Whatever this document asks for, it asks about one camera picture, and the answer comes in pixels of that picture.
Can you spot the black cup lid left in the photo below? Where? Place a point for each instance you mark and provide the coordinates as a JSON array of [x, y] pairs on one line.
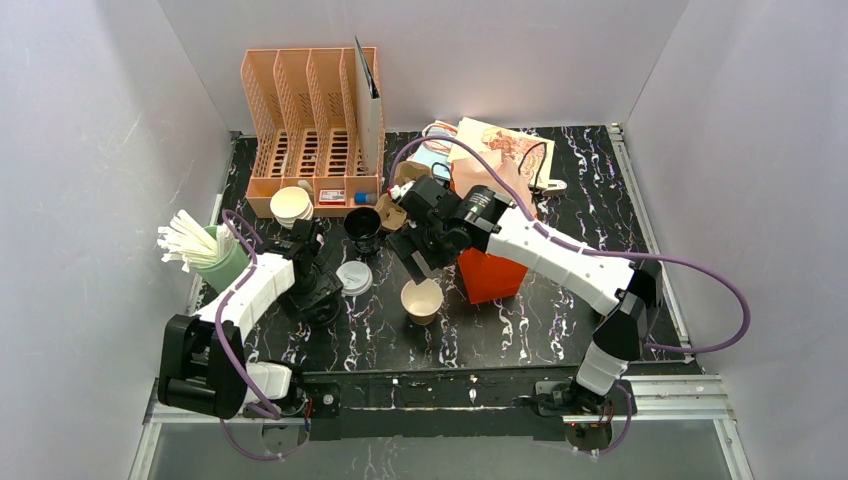
[[324, 314]]

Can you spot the blue capped small bottle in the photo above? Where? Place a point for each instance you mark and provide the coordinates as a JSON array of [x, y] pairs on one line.
[[365, 198]]

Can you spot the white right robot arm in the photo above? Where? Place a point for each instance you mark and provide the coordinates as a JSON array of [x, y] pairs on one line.
[[625, 294]]

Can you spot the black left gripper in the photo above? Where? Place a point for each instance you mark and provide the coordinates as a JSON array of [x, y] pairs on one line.
[[307, 237]]

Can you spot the light blue paper bag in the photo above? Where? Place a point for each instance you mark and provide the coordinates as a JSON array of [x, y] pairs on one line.
[[434, 153]]

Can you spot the grey folder in organizer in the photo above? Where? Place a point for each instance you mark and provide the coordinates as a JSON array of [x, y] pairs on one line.
[[369, 107]]

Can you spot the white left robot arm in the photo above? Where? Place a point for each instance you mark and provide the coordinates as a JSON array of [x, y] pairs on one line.
[[203, 366]]

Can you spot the white cup lid underneath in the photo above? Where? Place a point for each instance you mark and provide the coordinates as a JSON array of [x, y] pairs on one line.
[[356, 277]]

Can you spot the kraft paper cup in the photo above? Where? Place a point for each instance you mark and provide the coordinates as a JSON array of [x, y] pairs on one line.
[[422, 301]]

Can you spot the green straw holder cup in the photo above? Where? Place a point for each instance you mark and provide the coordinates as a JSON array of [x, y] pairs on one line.
[[220, 274]]

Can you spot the white wrapped straws bundle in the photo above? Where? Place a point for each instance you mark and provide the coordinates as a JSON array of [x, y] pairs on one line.
[[184, 240]]

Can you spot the orange plastic file organizer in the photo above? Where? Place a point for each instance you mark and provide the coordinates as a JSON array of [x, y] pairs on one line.
[[303, 106]]

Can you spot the aluminium rail frame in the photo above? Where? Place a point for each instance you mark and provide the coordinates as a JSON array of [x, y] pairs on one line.
[[682, 397]]

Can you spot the red white small box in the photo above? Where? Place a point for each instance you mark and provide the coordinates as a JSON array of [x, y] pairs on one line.
[[332, 196]]

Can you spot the black paper cup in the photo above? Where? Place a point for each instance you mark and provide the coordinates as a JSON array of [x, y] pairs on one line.
[[362, 226]]

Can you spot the orange paper bag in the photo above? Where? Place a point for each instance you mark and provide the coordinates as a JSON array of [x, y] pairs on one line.
[[486, 277]]

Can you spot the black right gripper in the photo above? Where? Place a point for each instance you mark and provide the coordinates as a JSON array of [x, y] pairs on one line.
[[411, 245]]

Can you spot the brown pulp cup carrier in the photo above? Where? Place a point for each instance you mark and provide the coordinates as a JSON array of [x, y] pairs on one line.
[[392, 216]]

